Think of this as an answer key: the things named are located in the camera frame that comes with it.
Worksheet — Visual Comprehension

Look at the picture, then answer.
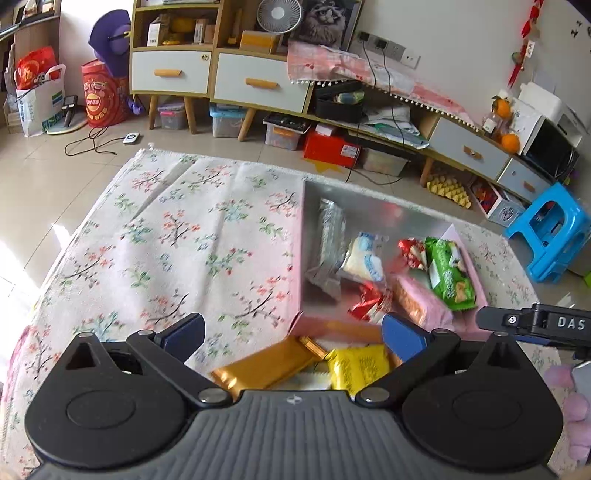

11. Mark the yellow cardboard box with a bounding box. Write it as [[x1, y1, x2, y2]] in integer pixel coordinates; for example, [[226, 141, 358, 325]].
[[239, 30, 281, 55]]

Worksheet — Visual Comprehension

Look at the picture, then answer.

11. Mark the framed cat picture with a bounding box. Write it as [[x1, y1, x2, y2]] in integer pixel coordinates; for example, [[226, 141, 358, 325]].
[[300, 0, 362, 50]]

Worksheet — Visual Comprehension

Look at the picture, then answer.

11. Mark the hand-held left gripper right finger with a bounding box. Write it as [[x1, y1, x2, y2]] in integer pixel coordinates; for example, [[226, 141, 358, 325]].
[[355, 312, 528, 409]]

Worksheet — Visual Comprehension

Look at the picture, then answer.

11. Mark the white printed toy box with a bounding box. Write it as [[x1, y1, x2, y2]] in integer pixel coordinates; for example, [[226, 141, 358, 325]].
[[471, 178, 528, 228]]

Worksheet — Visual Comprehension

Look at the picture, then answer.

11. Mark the white wall socket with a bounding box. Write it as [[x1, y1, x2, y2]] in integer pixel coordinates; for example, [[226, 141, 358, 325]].
[[357, 30, 422, 68]]

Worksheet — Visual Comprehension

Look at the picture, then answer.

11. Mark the white appliance box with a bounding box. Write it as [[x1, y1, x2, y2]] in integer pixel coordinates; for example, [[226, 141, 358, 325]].
[[518, 82, 585, 136]]

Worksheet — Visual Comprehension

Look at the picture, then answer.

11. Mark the black power cable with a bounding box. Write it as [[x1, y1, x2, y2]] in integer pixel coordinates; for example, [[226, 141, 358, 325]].
[[344, 36, 409, 186]]

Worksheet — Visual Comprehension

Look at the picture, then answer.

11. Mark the pink snack packet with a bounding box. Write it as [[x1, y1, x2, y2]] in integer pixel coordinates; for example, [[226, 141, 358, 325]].
[[392, 274, 456, 332]]

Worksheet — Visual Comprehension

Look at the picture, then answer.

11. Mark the cream bread clear packet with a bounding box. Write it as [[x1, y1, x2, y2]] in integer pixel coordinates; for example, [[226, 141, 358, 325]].
[[338, 232, 389, 285], [305, 198, 348, 297]]

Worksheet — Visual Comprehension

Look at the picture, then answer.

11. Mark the golden brown snack packet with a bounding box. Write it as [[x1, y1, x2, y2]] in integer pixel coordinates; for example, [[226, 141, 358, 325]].
[[209, 335, 329, 401]]

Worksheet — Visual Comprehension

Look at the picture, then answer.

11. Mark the white drawer with wooden handle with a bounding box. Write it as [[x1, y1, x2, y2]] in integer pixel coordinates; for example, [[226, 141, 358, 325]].
[[429, 116, 512, 181], [130, 50, 212, 95], [213, 52, 315, 114], [498, 158, 555, 200]]

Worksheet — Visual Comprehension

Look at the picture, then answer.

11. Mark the red round gift bag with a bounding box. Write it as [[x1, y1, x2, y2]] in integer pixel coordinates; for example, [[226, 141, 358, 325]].
[[81, 59, 133, 130]]

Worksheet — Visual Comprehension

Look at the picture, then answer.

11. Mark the white paper bag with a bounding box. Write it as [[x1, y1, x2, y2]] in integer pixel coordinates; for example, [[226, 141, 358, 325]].
[[14, 46, 68, 138]]

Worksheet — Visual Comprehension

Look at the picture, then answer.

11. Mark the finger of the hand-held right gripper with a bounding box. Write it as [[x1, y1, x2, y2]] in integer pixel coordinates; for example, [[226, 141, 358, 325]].
[[515, 333, 575, 348], [475, 305, 535, 334]]

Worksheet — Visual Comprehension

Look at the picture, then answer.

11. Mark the wooden shelf cabinet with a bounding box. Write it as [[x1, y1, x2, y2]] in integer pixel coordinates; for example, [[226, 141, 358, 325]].
[[129, 0, 315, 134]]

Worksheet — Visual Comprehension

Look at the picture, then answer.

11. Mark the yellow snack packet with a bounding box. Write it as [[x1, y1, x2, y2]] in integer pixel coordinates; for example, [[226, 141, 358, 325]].
[[327, 344, 403, 398]]

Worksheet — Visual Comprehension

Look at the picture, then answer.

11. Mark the red hanging decoration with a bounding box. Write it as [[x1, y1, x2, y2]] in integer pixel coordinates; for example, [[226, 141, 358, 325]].
[[510, 0, 544, 87]]

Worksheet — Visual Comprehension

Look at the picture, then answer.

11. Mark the white desk fan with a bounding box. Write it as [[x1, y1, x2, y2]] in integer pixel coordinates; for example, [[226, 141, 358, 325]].
[[256, 0, 304, 45]]

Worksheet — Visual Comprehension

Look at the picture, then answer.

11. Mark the red snack packet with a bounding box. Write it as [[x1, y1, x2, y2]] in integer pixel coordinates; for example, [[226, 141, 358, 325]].
[[397, 237, 428, 271], [348, 282, 394, 322]]

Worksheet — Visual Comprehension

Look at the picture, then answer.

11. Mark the green chips packet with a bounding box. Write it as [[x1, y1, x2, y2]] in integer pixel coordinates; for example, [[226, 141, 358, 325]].
[[424, 237, 477, 313]]

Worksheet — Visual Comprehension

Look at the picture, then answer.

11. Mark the black floor stand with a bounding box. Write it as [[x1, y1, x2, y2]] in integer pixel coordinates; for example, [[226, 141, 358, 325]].
[[61, 94, 80, 128]]

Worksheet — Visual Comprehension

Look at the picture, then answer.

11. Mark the floral mat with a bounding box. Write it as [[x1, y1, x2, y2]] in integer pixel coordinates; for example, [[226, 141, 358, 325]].
[[0, 148, 571, 480]]

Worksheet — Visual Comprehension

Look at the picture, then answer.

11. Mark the pink cardboard box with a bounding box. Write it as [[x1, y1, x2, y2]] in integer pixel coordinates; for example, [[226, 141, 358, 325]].
[[288, 178, 491, 346]]

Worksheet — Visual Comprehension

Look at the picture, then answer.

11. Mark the purple folded item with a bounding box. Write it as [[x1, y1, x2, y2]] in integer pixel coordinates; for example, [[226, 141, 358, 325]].
[[89, 9, 133, 80]]

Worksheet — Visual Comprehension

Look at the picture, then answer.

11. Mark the black microwave oven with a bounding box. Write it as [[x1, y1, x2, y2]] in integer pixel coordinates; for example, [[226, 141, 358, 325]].
[[521, 117, 581, 182]]

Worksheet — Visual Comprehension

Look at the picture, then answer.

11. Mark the blue lid storage bin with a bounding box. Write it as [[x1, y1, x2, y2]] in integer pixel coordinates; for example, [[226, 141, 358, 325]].
[[209, 105, 246, 140]]

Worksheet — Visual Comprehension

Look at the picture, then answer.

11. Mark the blue plastic stool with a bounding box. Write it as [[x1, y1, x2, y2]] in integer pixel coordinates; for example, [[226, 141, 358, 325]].
[[502, 181, 591, 285]]

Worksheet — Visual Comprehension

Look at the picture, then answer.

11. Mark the clear storage bin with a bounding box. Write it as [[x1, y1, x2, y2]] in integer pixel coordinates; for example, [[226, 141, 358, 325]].
[[262, 114, 311, 151], [157, 98, 188, 133], [360, 147, 413, 177]]

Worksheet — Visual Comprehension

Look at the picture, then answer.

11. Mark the wooden low cabinet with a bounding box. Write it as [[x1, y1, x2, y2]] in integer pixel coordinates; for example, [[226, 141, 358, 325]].
[[305, 78, 561, 204]]

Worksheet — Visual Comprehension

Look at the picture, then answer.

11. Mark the yellow egg tray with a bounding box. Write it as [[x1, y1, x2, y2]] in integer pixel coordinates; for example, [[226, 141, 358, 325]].
[[425, 172, 472, 209]]

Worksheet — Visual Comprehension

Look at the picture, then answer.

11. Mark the red cardboard box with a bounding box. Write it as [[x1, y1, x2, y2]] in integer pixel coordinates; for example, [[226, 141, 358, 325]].
[[302, 130, 363, 170]]

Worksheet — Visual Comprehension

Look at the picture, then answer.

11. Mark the pile of papers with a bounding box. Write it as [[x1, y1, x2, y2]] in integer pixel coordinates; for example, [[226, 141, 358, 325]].
[[360, 104, 431, 149]]

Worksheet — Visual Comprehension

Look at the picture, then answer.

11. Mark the black bag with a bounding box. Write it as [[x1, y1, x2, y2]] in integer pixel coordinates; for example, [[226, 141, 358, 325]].
[[314, 80, 366, 124]]

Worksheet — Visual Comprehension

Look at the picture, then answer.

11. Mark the pink floral cloth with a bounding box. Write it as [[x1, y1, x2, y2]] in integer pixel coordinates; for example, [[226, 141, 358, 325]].
[[286, 41, 477, 128]]

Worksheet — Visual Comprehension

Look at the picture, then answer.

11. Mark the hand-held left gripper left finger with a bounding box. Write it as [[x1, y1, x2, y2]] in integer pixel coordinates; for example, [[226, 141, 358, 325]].
[[61, 313, 235, 409]]

